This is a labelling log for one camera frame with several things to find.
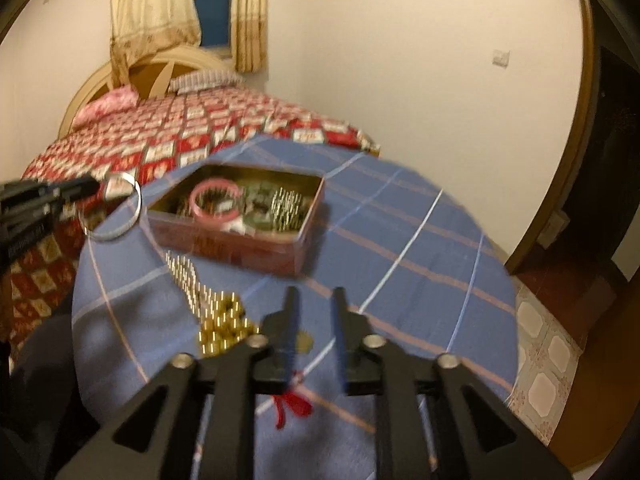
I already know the brown wooden door frame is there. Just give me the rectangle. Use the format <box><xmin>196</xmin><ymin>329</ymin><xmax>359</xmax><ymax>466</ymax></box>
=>
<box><xmin>503</xmin><ymin>0</ymin><xmax>601</xmax><ymax>273</ymax></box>

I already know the white pearl necklace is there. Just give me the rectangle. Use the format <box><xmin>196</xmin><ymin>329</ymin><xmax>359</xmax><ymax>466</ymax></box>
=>
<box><xmin>267</xmin><ymin>186</ymin><xmax>312</xmax><ymax>233</ymax></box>

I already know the beige curtain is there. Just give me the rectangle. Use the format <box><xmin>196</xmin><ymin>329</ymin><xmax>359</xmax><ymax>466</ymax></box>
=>
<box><xmin>230</xmin><ymin>0</ymin><xmax>267</xmax><ymax>74</ymax></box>
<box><xmin>110</xmin><ymin>0</ymin><xmax>202</xmax><ymax>87</ymax></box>

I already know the red tassel charm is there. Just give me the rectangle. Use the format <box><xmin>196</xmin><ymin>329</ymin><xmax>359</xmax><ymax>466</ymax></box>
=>
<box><xmin>271</xmin><ymin>370</ymin><xmax>314</xmax><ymax>430</ymax></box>

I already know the left beige curtain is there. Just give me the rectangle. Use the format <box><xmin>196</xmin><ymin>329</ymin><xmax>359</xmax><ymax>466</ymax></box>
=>
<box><xmin>110</xmin><ymin>0</ymin><xmax>202</xmax><ymax>87</ymax></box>

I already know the gold pearl necklace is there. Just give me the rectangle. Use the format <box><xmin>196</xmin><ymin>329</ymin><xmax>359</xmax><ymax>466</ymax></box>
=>
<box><xmin>164</xmin><ymin>250</ymin><xmax>316</xmax><ymax>360</ymax></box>

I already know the pink metal tin box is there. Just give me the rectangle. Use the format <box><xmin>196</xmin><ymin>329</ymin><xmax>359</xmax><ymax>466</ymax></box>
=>
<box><xmin>146</xmin><ymin>162</ymin><xmax>324</xmax><ymax>276</ymax></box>

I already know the silver bangle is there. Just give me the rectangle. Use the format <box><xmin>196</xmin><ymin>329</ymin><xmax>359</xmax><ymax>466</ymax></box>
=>
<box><xmin>77</xmin><ymin>171</ymin><xmax>144</xmax><ymax>243</ymax></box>

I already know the pink bangle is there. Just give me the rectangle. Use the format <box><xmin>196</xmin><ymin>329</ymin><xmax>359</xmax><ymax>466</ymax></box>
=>
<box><xmin>189</xmin><ymin>178</ymin><xmax>243</xmax><ymax>226</ymax></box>

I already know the pink floral pillow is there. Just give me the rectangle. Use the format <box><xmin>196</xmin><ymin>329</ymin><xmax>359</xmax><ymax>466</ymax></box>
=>
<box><xmin>72</xmin><ymin>84</ymin><xmax>140</xmax><ymax>130</ymax></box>

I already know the white wall switch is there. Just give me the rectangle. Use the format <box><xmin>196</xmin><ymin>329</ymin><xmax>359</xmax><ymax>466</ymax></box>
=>
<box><xmin>492</xmin><ymin>50</ymin><xmax>510</xmax><ymax>68</ymax></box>

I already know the red patterned bedspread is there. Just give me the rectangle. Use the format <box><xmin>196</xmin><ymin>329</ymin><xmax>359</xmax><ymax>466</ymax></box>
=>
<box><xmin>10</xmin><ymin>87</ymin><xmax>380</xmax><ymax>356</ymax></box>

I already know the green jade bracelet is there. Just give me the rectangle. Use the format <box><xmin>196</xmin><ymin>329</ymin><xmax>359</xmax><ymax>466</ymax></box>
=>
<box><xmin>240</xmin><ymin>181</ymin><xmax>286</xmax><ymax>231</ymax></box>

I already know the checked grey pillow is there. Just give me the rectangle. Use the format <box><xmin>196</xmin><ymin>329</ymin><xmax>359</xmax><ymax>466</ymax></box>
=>
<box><xmin>168</xmin><ymin>70</ymin><xmax>244</xmax><ymax>94</ymax></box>

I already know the cream wooden headboard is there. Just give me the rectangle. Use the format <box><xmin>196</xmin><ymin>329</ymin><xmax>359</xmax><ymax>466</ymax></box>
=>
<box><xmin>58</xmin><ymin>44</ymin><xmax>232</xmax><ymax>139</ymax></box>

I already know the right beige curtain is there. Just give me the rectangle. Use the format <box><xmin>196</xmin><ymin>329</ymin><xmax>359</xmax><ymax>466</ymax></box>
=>
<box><xmin>230</xmin><ymin>0</ymin><xmax>267</xmax><ymax>74</ymax></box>

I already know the blue plaid tablecloth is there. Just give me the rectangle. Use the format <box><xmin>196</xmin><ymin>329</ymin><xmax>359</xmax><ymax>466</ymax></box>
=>
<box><xmin>72</xmin><ymin>138</ymin><xmax>518</xmax><ymax>479</ymax></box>

